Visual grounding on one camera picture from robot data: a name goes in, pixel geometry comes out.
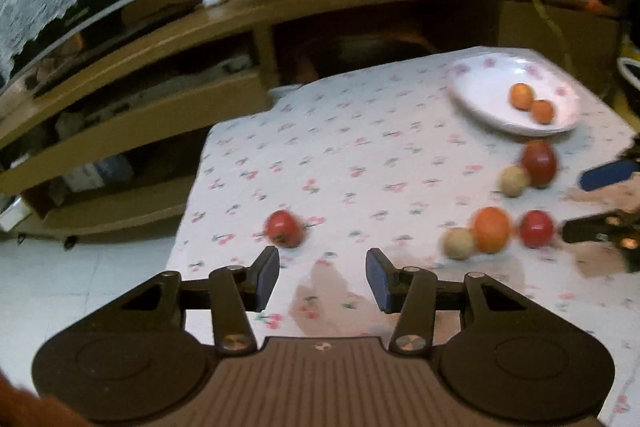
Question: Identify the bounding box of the white rimmed black bin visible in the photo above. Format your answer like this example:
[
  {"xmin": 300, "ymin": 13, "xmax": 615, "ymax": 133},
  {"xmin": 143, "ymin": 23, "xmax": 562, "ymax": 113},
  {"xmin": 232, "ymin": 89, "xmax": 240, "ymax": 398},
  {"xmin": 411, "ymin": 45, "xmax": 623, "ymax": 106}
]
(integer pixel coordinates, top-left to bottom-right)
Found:
[{"xmin": 617, "ymin": 56, "xmax": 640, "ymax": 98}]

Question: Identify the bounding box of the brown kiwi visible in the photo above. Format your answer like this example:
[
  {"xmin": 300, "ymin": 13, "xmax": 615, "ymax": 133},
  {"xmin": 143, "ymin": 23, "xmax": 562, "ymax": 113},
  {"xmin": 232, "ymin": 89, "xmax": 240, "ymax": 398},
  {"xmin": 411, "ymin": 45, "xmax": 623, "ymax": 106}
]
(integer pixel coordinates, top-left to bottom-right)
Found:
[
  {"xmin": 440, "ymin": 228, "xmax": 476, "ymax": 261},
  {"xmin": 498, "ymin": 165, "xmax": 530, "ymax": 198}
]

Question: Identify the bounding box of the orange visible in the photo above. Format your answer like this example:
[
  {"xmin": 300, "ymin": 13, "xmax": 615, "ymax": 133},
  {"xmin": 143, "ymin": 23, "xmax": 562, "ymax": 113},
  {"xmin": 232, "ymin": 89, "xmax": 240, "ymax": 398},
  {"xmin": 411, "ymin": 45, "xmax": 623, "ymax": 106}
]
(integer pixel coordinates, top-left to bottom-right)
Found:
[
  {"xmin": 509, "ymin": 82, "xmax": 535, "ymax": 112},
  {"xmin": 529, "ymin": 100, "xmax": 555, "ymax": 124},
  {"xmin": 471, "ymin": 206, "xmax": 512, "ymax": 255}
]

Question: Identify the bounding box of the wooden tv cabinet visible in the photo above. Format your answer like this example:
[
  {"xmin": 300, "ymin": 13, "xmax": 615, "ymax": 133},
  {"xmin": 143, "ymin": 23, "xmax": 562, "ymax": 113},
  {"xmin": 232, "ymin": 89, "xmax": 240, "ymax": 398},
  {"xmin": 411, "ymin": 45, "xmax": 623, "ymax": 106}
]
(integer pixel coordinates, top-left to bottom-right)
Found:
[{"xmin": 1, "ymin": 0, "xmax": 620, "ymax": 239}]

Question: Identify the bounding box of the small red object on cabinet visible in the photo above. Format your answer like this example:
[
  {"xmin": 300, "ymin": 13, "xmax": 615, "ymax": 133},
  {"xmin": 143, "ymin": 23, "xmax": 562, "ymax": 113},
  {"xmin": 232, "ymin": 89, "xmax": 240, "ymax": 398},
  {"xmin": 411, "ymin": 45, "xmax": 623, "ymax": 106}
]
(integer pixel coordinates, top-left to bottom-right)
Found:
[{"xmin": 584, "ymin": 0, "xmax": 608, "ymax": 14}]

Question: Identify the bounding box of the red oval tomato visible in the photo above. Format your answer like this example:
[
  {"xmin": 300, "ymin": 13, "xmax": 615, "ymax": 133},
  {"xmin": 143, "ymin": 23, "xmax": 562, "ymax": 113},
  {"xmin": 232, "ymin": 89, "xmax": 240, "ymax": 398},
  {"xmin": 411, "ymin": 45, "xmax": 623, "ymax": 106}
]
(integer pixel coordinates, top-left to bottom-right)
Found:
[{"xmin": 518, "ymin": 210, "xmax": 555, "ymax": 249}]

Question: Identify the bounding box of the cherry print tablecloth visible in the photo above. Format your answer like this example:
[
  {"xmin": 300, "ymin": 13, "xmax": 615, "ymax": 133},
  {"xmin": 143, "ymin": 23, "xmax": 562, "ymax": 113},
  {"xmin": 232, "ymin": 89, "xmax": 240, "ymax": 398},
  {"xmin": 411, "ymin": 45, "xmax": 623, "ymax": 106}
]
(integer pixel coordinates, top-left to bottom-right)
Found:
[{"xmin": 168, "ymin": 52, "xmax": 639, "ymax": 426}]

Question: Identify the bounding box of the small red pomegranate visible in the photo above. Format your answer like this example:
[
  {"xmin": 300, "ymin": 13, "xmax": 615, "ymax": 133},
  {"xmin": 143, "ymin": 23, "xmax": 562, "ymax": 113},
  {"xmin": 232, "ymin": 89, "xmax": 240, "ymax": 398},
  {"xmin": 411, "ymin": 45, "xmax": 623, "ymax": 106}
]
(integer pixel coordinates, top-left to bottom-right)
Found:
[{"xmin": 264, "ymin": 210, "xmax": 305, "ymax": 248}]

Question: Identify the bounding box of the dark red apple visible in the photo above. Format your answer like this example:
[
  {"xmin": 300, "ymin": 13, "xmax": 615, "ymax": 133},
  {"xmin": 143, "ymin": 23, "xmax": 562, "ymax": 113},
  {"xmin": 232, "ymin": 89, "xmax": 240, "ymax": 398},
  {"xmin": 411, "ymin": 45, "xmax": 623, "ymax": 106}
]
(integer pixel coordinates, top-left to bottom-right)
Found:
[{"xmin": 520, "ymin": 140, "xmax": 558, "ymax": 188}]

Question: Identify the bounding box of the yellow cable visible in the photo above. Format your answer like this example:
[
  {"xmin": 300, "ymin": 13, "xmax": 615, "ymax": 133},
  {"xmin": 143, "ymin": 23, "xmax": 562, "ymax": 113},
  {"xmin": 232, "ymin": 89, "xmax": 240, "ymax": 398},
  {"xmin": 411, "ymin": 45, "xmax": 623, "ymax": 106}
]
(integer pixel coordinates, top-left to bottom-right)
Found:
[{"xmin": 529, "ymin": 0, "xmax": 574, "ymax": 78}]

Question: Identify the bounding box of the white floral plate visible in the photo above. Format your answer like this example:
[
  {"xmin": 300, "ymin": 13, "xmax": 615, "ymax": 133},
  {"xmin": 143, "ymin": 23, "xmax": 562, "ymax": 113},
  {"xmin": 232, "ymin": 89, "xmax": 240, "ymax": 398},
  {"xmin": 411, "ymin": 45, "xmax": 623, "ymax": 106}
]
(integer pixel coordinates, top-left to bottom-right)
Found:
[{"xmin": 445, "ymin": 52, "xmax": 580, "ymax": 136}]

